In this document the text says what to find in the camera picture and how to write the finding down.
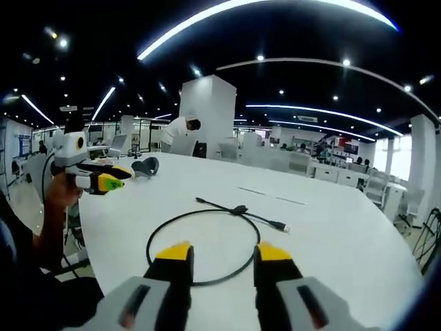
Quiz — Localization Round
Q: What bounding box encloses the wide white square pillar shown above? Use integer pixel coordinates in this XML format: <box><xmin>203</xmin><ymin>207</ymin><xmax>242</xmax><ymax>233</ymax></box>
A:
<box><xmin>178</xmin><ymin>74</ymin><xmax>238</xmax><ymax>160</ymax></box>

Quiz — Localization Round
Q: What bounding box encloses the white desk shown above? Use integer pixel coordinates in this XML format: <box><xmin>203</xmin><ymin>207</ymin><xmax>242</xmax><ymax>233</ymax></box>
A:
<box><xmin>77</xmin><ymin>151</ymin><xmax>425</xmax><ymax>331</ymax></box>

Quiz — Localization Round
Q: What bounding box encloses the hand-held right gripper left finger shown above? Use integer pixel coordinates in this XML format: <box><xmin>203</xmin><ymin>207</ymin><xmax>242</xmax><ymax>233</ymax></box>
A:
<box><xmin>92</xmin><ymin>241</ymin><xmax>195</xmax><ymax>331</ymax></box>

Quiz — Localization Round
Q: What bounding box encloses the white office chair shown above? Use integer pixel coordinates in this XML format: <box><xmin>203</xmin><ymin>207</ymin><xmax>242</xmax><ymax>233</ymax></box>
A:
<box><xmin>396</xmin><ymin>187</ymin><xmax>425</xmax><ymax>229</ymax></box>
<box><xmin>364</xmin><ymin>170</ymin><xmax>391</xmax><ymax>208</ymax></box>

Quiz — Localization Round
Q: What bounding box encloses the person's dark clothing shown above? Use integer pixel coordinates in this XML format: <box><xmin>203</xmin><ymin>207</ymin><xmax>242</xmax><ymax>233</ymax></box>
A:
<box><xmin>0</xmin><ymin>192</ymin><xmax>105</xmax><ymax>331</ymax></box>

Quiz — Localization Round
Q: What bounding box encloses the black charging cable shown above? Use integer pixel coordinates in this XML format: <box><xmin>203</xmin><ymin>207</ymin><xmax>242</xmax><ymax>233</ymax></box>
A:
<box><xmin>145</xmin><ymin>197</ymin><xmax>291</xmax><ymax>288</ymax></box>

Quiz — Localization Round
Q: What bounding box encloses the long curved ceiling light strip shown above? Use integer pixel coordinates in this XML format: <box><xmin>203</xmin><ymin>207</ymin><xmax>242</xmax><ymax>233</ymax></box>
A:
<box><xmin>136</xmin><ymin>0</ymin><xmax>403</xmax><ymax>61</ymax></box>

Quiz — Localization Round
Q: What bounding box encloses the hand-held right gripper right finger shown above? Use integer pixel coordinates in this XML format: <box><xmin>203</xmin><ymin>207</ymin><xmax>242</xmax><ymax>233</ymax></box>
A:
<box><xmin>254</xmin><ymin>241</ymin><xmax>349</xmax><ymax>331</ymax></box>

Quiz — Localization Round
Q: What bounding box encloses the narrow white square pillar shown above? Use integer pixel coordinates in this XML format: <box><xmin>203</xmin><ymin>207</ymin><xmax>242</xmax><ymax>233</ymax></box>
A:
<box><xmin>409</xmin><ymin>114</ymin><xmax>438</xmax><ymax>181</ymax></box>

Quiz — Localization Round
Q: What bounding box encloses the white desk cable cover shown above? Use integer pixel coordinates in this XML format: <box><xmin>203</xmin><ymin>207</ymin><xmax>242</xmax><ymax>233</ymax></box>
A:
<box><xmin>237</xmin><ymin>185</ymin><xmax>308</xmax><ymax>207</ymax></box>

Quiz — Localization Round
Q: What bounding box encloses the black metal frame stand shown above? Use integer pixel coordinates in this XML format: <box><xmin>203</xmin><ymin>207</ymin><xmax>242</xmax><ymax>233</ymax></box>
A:
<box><xmin>413</xmin><ymin>208</ymin><xmax>441</xmax><ymax>274</ymax></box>

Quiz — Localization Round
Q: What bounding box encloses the grey black headset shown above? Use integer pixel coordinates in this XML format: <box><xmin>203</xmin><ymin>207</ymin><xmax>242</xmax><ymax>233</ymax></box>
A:
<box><xmin>131</xmin><ymin>156</ymin><xmax>161</xmax><ymax>179</ymax></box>

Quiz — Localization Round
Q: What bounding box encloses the open silver laptop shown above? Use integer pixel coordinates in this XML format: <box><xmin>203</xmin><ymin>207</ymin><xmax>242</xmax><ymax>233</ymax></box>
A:
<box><xmin>109</xmin><ymin>134</ymin><xmax>129</xmax><ymax>151</ymax></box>

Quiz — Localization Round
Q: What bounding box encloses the person's left hand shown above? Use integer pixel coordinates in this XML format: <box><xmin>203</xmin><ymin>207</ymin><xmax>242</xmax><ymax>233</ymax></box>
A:
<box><xmin>45</xmin><ymin>172</ymin><xmax>84</xmax><ymax>210</ymax></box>

